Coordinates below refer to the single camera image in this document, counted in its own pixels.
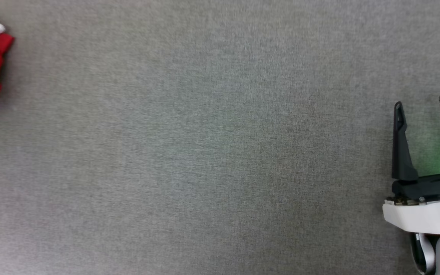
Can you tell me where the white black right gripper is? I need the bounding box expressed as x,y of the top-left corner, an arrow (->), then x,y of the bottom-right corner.
382,94 -> 440,234

